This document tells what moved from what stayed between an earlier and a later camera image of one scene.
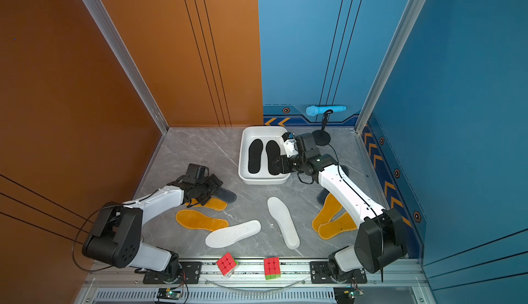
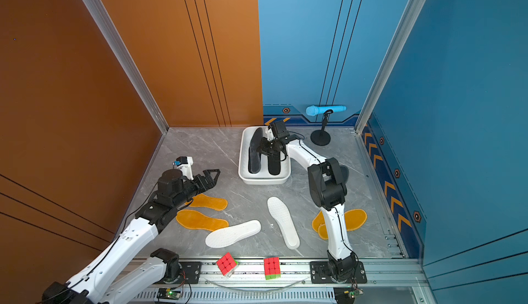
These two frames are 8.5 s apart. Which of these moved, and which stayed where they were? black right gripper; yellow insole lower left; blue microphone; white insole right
Moved: black right gripper
Stayed: blue microphone; yellow insole lower left; white insole right
